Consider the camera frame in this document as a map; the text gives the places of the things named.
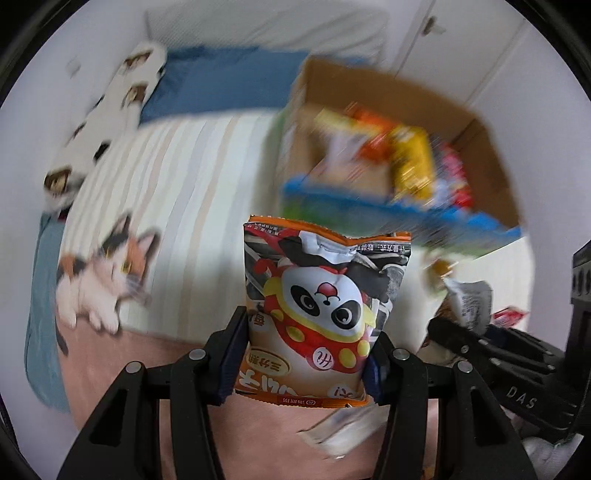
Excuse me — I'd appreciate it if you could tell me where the brown cardboard box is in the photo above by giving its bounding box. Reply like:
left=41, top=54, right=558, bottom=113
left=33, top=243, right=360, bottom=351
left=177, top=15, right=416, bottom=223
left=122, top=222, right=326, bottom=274
left=277, top=57, right=522, bottom=256

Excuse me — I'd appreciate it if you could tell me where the yellow chocolate snack bag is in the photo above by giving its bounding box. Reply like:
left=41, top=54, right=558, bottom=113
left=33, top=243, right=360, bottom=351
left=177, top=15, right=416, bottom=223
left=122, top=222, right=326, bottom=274
left=391, top=125, right=436, bottom=205

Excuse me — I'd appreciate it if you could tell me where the white snack packet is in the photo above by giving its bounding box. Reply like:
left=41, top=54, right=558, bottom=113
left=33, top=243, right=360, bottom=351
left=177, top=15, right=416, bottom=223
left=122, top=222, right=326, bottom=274
left=417, top=277, right=494, bottom=365

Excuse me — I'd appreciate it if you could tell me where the red snack bag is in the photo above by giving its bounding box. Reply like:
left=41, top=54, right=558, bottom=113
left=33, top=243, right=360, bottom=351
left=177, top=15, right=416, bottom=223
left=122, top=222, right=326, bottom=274
left=431, top=136, right=474, bottom=210

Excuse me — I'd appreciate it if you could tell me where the striped cat print blanket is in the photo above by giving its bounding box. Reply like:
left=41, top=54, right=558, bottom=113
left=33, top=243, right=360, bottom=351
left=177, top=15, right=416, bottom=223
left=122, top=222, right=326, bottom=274
left=25, top=112, right=532, bottom=480

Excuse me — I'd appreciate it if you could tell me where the white door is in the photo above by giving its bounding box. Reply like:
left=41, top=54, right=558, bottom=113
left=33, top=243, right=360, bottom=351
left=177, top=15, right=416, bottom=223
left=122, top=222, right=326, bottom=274
left=394, top=0, right=525, bottom=104

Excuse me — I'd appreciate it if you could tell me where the orange panda snack bag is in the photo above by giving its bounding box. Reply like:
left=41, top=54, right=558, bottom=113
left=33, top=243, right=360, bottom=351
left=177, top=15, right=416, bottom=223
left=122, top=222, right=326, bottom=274
left=235, top=216, right=412, bottom=408

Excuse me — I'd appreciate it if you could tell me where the white padded headboard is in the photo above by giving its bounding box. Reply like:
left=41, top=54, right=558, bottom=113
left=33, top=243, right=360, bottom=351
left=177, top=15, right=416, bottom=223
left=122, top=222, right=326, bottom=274
left=145, top=1, right=390, bottom=63

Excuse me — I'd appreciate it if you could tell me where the white wall socket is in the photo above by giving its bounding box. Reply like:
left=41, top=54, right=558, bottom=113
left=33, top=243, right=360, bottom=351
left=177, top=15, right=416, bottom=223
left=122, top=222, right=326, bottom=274
left=65, top=58, right=81, bottom=78

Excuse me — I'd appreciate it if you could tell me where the white bear print pillow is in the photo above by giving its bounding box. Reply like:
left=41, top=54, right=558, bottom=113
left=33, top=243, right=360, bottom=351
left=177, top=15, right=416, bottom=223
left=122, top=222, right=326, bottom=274
left=43, top=41, right=167, bottom=212

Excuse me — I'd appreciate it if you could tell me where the small red wrapper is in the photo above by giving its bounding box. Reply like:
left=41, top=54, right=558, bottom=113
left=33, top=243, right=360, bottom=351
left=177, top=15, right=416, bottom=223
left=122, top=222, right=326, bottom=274
left=491, top=306, right=529, bottom=328

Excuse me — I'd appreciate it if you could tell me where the blue pillow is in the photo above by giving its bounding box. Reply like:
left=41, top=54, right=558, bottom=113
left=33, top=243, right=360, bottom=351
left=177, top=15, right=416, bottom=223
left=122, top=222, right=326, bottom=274
left=140, top=46, right=308, bottom=123

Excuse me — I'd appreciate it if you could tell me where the pale yellow cracker bag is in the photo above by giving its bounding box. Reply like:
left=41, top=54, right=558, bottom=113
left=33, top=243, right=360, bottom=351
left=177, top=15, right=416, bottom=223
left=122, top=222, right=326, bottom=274
left=311, top=109, right=390, bottom=186

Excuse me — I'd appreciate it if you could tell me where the silver door handle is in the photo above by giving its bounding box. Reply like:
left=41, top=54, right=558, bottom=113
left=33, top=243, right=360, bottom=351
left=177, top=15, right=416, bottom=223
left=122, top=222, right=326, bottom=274
left=421, top=16, right=446, bottom=36

